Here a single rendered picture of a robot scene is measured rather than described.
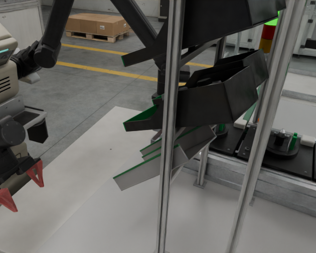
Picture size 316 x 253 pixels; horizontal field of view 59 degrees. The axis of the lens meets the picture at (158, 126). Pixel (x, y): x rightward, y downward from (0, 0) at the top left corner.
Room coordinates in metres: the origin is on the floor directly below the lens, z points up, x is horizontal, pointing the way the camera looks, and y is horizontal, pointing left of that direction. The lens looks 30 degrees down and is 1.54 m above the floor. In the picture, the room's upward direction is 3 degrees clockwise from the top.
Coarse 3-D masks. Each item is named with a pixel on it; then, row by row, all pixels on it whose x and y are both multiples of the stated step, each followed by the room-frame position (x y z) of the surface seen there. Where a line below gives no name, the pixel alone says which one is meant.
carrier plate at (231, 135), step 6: (228, 126) 1.00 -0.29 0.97; (228, 132) 0.96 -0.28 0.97; (234, 132) 0.96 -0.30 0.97; (240, 132) 0.96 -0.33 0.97; (222, 138) 0.91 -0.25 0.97; (228, 138) 0.91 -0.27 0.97; (234, 138) 0.92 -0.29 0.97; (240, 138) 0.93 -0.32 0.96; (210, 144) 0.87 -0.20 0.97; (216, 144) 0.87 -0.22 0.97; (222, 144) 0.87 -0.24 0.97; (228, 144) 0.87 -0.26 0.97; (234, 144) 0.87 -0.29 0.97; (216, 150) 0.84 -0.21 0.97; (222, 150) 0.83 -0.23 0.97; (228, 150) 0.83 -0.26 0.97; (234, 150) 0.84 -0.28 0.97
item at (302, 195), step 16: (272, 128) 1.03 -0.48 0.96; (240, 144) 0.96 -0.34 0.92; (192, 160) 0.82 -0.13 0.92; (208, 160) 0.80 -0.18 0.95; (224, 160) 0.79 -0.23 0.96; (240, 160) 0.79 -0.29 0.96; (208, 176) 0.80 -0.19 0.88; (224, 176) 0.77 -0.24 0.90; (240, 176) 0.75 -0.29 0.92; (272, 176) 0.71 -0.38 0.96; (288, 176) 0.72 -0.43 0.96; (256, 192) 0.72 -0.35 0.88; (272, 192) 0.70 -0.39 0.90; (288, 192) 0.68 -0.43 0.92; (304, 192) 0.67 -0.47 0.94; (304, 208) 0.66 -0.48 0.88
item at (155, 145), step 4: (216, 124) 0.63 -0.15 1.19; (188, 128) 0.64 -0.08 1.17; (192, 128) 0.64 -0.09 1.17; (212, 128) 0.61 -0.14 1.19; (184, 132) 0.65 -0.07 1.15; (160, 140) 0.69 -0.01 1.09; (152, 144) 0.71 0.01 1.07; (156, 144) 0.70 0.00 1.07; (160, 144) 0.69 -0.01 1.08; (144, 148) 0.73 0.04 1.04; (148, 148) 0.72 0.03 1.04; (152, 148) 0.71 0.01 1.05; (156, 148) 0.70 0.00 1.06; (144, 152) 0.73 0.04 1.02; (148, 152) 0.72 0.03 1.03
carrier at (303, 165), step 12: (252, 132) 0.97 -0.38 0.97; (276, 132) 0.92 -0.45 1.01; (252, 144) 0.88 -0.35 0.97; (276, 144) 0.85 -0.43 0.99; (288, 144) 0.80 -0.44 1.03; (300, 144) 0.90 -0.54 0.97; (312, 144) 0.88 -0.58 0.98; (240, 156) 0.80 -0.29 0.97; (264, 156) 0.81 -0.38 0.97; (276, 156) 0.80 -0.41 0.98; (288, 156) 0.79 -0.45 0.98; (300, 156) 0.82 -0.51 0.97; (312, 156) 0.82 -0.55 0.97; (276, 168) 0.75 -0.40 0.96; (288, 168) 0.75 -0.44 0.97; (300, 168) 0.75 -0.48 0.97
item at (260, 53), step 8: (232, 56) 0.73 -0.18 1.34; (240, 56) 0.72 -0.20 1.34; (248, 56) 0.61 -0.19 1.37; (256, 56) 0.65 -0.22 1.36; (264, 56) 0.68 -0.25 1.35; (216, 64) 0.75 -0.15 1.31; (224, 64) 0.61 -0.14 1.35; (232, 64) 0.59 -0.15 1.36; (240, 64) 0.58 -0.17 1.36; (248, 64) 0.60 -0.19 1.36; (256, 64) 0.63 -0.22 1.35; (264, 64) 0.67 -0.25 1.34; (200, 72) 0.64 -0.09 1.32; (208, 72) 0.63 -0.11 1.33; (256, 72) 0.62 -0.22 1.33; (264, 72) 0.66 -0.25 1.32; (192, 80) 0.65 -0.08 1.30; (256, 80) 0.61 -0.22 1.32; (264, 80) 0.65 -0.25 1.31; (160, 96) 0.74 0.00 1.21
